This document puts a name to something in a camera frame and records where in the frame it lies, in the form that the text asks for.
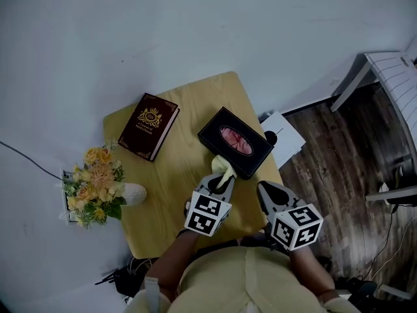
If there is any person's yellow shirt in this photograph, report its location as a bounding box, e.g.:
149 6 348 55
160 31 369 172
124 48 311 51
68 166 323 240
123 245 362 313

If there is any black wall cable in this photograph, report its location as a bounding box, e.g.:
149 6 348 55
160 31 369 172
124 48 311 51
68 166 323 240
0 140 65 182

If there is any pink tissue paper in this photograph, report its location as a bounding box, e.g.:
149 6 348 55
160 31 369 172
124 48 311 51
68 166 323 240
218 125 254 157

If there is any yellow cloth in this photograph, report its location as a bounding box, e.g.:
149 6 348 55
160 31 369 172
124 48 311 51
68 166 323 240
210 154 238 188

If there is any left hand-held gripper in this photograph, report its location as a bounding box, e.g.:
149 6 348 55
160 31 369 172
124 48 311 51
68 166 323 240
184 173 236 237

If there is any black router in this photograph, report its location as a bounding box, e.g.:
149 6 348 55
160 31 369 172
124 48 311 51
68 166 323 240
94 265 147 298

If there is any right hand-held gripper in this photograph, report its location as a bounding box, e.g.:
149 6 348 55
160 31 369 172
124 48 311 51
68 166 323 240
256 181 324 252

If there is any white box with black circle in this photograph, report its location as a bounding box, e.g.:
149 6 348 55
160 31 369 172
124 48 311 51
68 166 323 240
259 110 307 169

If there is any black tissue box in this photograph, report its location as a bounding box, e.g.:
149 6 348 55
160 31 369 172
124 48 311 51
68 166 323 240
197 106 274 181

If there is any dark red hardcover book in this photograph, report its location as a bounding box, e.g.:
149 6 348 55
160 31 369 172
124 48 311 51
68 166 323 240
117 93 180 162

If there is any white checked tablecloth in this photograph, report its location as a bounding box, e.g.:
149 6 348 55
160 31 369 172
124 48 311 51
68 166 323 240
364 51 417 127

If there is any person's left forearm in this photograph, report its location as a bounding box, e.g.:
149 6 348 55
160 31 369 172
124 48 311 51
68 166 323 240
143 230 201 301

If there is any white metal table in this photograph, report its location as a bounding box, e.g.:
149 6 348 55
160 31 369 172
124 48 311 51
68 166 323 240
330 52 417 205

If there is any yellow artificial flower bouquet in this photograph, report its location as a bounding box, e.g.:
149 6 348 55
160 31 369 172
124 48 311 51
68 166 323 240
58 138 128 230

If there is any grey backpack strap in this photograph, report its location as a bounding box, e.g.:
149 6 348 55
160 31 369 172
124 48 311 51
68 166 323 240
144 275 160 313

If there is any person's right forearm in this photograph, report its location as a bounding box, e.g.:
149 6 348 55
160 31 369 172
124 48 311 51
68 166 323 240
288 246 336 301

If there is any white textured vase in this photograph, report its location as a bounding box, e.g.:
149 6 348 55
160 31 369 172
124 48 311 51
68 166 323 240
122 183 148 207

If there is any white wall network panel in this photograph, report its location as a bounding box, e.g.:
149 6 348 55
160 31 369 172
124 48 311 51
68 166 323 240
61 167 79 225

